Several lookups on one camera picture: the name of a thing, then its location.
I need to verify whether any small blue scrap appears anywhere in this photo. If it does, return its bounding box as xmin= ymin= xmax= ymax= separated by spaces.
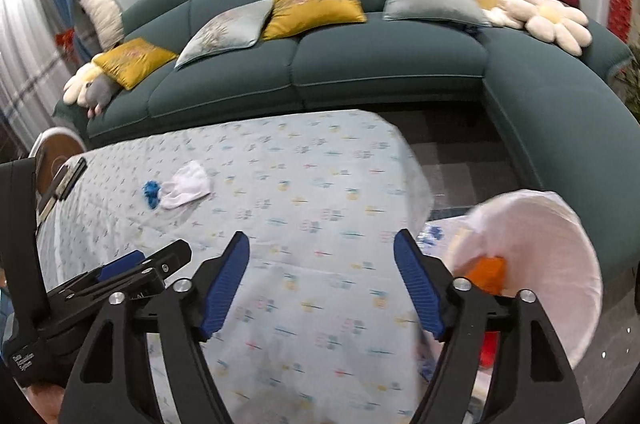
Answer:
xmin=141 ymin=180 xmax=163 ymax=207

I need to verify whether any white plush toy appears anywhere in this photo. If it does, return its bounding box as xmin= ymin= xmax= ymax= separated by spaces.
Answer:
xmin=72 ymin=0 xmax=126 ymax=49

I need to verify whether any orange plastic bag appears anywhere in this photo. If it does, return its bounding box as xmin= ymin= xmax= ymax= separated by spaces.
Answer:
xmin=465 ymin=256 xmax=507 ymax=295

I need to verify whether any grey plush toy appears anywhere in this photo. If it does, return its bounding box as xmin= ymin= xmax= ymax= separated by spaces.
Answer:
xmin=82 ymin=76 xmax=121 ymax=119

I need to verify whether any black remote control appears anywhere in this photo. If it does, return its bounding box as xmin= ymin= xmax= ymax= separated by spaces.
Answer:
xmin=37 ymin=156 xmax=88 ymax=222

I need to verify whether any small yellow cushion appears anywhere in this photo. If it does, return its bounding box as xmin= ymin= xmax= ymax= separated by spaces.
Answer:
xmin=92 ymin=38 xmax=179 ymax=91

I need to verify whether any round wooden stool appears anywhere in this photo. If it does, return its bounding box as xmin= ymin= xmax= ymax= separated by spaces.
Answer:
xmin=30 ymin=128 xmax=86 ymax=189

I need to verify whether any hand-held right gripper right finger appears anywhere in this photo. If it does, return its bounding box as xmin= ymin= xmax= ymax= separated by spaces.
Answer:
xmin=393 ymin=229 xmax=586 ymax=424

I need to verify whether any white lined bin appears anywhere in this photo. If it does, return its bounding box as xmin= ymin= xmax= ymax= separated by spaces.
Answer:
xmin=450 ymin=189 xmax=604 ymax=371

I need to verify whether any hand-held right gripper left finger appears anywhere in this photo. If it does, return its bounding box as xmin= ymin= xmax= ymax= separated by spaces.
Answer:
xmin=57 ymin=231 xmax=251 ymax=424

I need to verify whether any crumpled white tissue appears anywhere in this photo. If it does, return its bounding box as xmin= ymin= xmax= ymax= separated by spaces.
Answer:
xmin=160 ymin=161 xmax=211 ymax=209

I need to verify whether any red carton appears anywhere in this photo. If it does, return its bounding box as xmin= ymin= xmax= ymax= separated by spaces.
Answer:
xmin=479 ymin=331 xmax=500 ymax=367

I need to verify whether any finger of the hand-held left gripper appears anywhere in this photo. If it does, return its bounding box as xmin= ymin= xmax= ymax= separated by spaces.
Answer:
xmin=107 ymin=240 xmax=193 ymax=302
xmin=47 ymin=251 xmax=146 ymax=311

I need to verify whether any person's left forearm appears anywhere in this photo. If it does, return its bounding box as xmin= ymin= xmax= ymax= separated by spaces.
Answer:
xmin=27 ymin=381 xmax=68 ymax=424

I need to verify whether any white sheer curtain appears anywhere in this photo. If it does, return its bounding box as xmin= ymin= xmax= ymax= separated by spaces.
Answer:
xmin=0 ymin=0 xmax=76 ymax=145

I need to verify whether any large yellow cushion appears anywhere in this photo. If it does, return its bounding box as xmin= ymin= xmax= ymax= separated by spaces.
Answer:
xmin=262 ymin=0 xmax=368 ymax=40

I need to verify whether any patterned light blue tablecloth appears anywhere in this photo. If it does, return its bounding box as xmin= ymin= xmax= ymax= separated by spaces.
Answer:
xmin=35 ymin=109 xmax=436 ymax=424

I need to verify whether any blue printed plastic bag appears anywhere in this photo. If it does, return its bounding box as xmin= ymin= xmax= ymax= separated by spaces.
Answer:
xmin=417 ymin=224 xmax=471 ymax=255

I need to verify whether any teal sofa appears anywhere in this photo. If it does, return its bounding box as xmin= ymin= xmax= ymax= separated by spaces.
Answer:
xmin=52 ymin=0 xmax=640 ymax=275

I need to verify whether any red hanging ornament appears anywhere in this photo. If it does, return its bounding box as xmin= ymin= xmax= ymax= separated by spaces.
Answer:
xmin=54 ymin=28 xmax=77 ymax=52

